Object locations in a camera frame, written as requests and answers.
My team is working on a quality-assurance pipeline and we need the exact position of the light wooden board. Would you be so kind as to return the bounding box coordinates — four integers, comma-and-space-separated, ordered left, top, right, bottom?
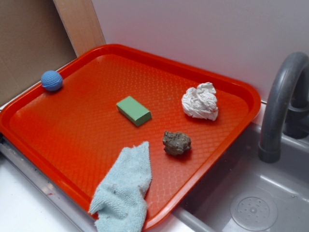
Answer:
54, 0, 106, 57

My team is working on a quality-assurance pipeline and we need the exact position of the crumpled white paper tissue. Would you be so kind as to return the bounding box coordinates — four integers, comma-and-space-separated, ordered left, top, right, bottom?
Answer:
182, 82, 218, 121

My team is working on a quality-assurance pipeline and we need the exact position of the green rectangular block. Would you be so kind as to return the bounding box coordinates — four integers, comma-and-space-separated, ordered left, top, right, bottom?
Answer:
116, 96, 152, 127

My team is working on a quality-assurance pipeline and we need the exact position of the blue dimpled ball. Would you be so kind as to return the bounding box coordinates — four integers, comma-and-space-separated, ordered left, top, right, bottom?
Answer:
41, 71, 63, 91

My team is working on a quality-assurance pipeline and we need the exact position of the light blue terry cloth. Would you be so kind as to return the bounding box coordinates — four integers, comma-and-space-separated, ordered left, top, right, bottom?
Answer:
89, 142, 152, 232

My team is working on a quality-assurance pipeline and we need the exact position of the orange plastic tray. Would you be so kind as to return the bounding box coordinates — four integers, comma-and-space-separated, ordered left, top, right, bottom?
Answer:
0, 44, 261, 229

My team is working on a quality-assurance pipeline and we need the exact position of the brown cardboard panel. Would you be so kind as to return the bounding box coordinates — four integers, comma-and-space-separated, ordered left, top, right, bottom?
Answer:
0, 0, 76, 105

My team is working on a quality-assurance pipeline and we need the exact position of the brown rough rock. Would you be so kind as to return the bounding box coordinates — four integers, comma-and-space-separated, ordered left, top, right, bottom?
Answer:
162, 131, 191, 156

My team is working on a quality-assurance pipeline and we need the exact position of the grey curved faucet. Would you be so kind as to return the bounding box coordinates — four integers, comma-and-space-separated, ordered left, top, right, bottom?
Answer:
258, 52, 309, 163

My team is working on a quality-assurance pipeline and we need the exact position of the grey plastic sink basin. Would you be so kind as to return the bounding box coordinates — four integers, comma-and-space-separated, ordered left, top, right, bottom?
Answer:
173, 124, 309, 232

